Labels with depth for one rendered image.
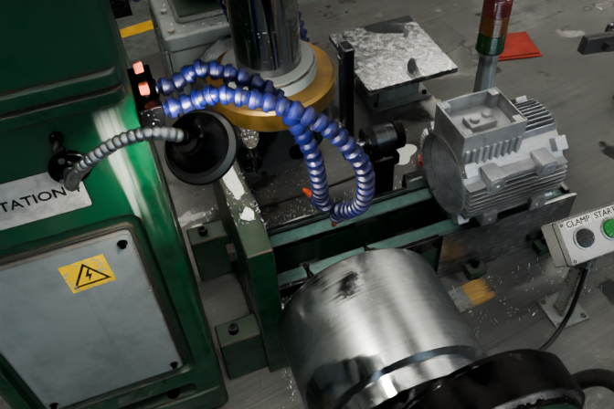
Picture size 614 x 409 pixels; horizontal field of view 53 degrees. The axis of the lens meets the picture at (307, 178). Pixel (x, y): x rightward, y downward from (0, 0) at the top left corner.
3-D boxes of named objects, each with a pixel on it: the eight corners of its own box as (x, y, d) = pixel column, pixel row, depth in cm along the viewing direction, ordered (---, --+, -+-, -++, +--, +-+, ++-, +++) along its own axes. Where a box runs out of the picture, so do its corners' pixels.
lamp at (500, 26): (488, 40, 133) (491, 22, 130) (473, 26, 137) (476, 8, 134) (512, 34, 134) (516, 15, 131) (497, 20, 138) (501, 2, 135)
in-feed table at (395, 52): (367, 128, 157) (368, 91, 148) (329, 70, 175) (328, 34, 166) (452, 104, 161) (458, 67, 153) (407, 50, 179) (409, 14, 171)
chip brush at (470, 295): (407, 340, 115) (408, 337, 114) (394, 319, 118) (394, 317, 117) (498, 296, 120) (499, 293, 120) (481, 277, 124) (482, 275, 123)
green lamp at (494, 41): (484, 57, 136) (488, 40, 133) (471, 44, 140) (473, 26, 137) (508, 51, 137) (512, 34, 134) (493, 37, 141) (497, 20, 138)
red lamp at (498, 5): (491, 22, 130) (494, 3, 127) (476, 8, 134) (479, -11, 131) (516, 15, 131) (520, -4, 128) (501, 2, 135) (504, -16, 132)
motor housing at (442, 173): (460, 243, 115) (475, 171, 101) (415, 175, 127) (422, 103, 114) (554, 213, 119) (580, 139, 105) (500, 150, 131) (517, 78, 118)
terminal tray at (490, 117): (460, 170, 107) (465, 140, 101) (431, 132, 114) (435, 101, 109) (521, 152, 109) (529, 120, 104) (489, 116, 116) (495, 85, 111)
